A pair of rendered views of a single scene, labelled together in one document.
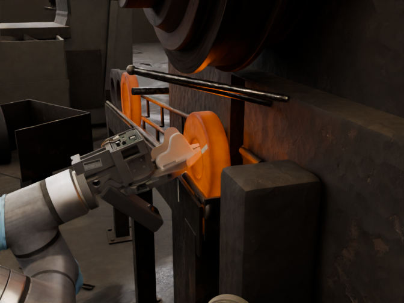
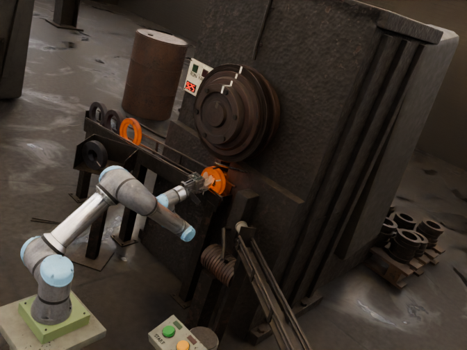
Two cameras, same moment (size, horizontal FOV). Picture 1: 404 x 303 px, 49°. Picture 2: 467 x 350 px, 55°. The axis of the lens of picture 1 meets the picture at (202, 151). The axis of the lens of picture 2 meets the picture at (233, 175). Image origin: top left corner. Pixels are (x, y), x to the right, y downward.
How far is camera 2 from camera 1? 1.72 m
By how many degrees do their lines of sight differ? 34
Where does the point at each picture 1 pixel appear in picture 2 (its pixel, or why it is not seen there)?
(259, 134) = (235, 178)
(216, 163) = (222, 185)
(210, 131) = (221, 176)
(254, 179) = (247, 195)
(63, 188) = (183, 192)
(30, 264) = not seen: hidden behind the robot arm
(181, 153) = (210, 180)
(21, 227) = (171, 204)
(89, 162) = (189, 184)
